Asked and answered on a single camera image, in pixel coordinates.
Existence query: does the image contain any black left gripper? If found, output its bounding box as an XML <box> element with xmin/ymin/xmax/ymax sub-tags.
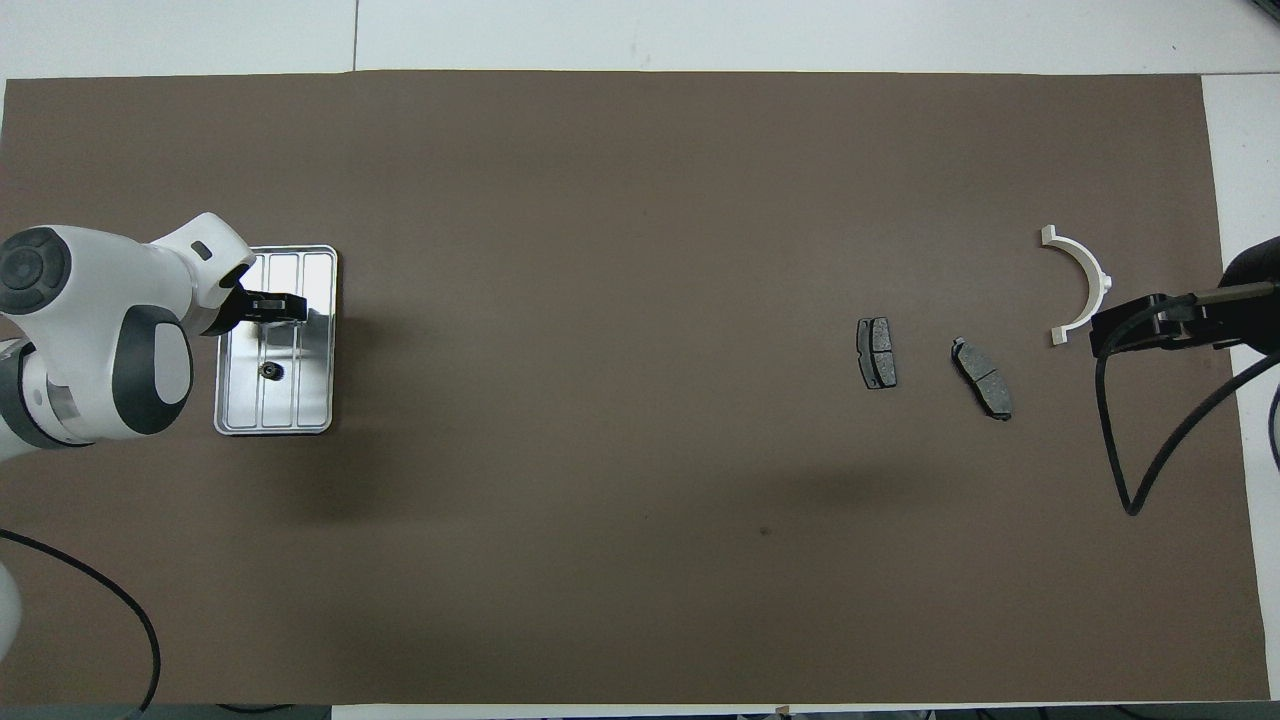
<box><xmin>205</xmin><ymin>285</ymin><xmax>309</xmax><ymax>339</ymax></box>

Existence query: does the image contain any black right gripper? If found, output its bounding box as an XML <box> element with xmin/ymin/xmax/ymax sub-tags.
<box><xmin>1090</xmin><ymin>236</ymin><xmax>1280</xmax><ymax>358</ymax></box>

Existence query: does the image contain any silver metal tray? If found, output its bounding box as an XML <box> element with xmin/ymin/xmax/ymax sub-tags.
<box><xmin>213</xmin><ymin>244</ymin><xmax>339</xmax><ymax>437</ymax></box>

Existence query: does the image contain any grey brake pad with tab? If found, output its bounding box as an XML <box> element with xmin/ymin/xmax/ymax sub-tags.
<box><xmin>950</xmin><ymin>337</ymin><xmax>1014</xmax><ymax>422</ymax></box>

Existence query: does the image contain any grey rectangular brake pad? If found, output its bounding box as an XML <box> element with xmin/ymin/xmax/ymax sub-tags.
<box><xmin>856</xmin><ymin>316</ymin><xmax>898</xmax><ymax>391</ymax></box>

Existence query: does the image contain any brown table mat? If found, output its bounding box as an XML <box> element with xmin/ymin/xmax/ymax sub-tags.
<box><xmin>0</xmin><ymin>70</ymin><xmax>1271</xmax><ymax>706</ymax></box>

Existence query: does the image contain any white half-ring bracket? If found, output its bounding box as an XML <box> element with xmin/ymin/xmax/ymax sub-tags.
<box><xmin>1040</xmin><ymin>225</ymin><xmax>1113</xmax><ymax>347</ymax></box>

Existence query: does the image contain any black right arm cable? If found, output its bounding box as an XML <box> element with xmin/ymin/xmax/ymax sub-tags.
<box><xmin>1095</xmin><ymin>284</ymin><xmax>1280</xmax><ymax>517</ymax></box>

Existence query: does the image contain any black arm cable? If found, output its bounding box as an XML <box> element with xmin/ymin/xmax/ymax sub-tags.
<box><xmin>0</xmin><ymin>530</ymin><xmax>163</xmax><ymax>720</ymax></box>
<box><xmin>1095</xmin><ymin>284</ymin><xmax>1280</xmax><ymax>517</ymax></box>

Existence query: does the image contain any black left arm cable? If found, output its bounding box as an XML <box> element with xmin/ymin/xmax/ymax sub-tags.
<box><xmin>0</xmin><ymin>530</ymin><xmax>163</xmax><ymax>720</ymax></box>

